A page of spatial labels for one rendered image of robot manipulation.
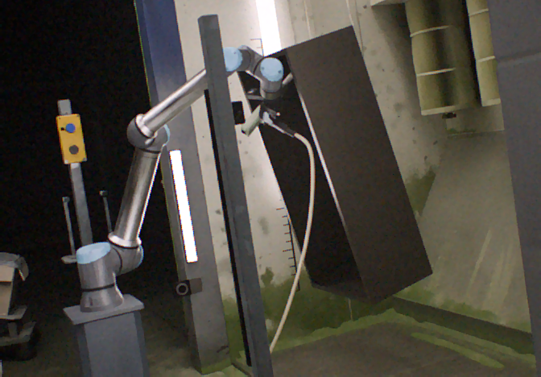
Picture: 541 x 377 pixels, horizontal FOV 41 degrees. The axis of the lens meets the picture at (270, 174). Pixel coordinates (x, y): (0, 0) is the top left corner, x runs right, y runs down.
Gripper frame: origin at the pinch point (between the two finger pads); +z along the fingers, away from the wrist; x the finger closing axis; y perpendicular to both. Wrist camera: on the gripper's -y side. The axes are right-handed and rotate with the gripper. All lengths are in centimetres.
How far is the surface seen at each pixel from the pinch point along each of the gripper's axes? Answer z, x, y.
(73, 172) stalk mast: 84, -39, -98
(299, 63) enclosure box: -22.2, 18.2, 4.6
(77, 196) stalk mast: 91, -48, -90
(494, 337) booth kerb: 92, 7, 137
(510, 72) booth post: -149, -55, 89
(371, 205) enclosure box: 20, -1, 58
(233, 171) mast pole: -83, -72, 33
